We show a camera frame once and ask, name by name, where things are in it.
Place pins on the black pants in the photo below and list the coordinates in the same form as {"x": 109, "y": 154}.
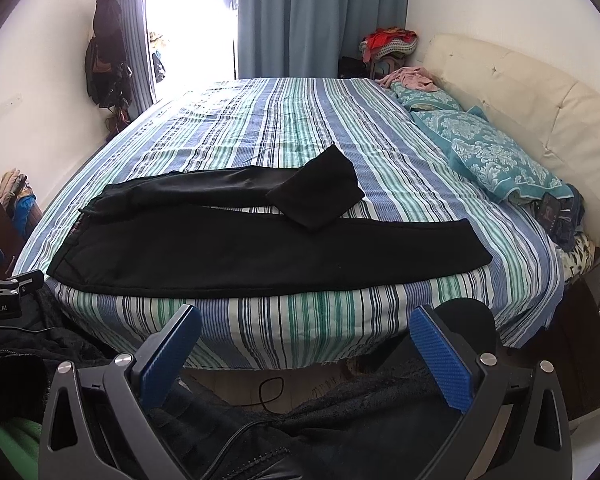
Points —
{"x": 252, "y": 232}

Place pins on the dark clothes hanging on wall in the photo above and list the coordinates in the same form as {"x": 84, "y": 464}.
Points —
{"x": 106, "y": 68}

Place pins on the left blue curtain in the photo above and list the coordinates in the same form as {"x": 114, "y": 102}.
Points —
{"x": 136, "y": 41}

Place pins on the dark items beside pillow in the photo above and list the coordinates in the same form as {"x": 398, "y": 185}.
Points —
{"x": 561, "y": 218}

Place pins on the blue curtain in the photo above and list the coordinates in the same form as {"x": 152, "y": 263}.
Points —
{"x": 136, "y": 41}
{"x": 307, "y": 38}

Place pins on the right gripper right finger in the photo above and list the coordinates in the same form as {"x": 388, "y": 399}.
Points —
{"x": 513, "y": 422}

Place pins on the striped bed with sheet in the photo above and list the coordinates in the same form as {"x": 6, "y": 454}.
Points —
{"x": 284, "y": 123}

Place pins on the white wall switch plate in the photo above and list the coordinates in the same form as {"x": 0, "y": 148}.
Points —
{"x": 9, "y": 105}

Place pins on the teal patterned pillow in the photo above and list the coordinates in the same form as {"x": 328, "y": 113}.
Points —
{"x": 489, "y": 158}

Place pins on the dark bedside table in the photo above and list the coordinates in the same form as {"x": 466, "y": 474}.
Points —
{"x": 572, "y": 344}

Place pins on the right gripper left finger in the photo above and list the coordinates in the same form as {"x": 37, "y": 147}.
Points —
{"x": 95, "y": 423}

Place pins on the pile of colourful clothes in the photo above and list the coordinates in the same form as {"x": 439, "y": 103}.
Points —
{"x": 386, "y": 41}

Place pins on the pink garment on bed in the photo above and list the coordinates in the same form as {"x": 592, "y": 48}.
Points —
{"x": 411, "y": 77}

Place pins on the clothes stack on cabinet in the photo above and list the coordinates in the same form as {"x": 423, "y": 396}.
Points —
{"x": 19, "y": 202}

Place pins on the cream padded headboard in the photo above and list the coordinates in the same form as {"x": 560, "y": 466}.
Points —
{"x": 554, "y": 117}

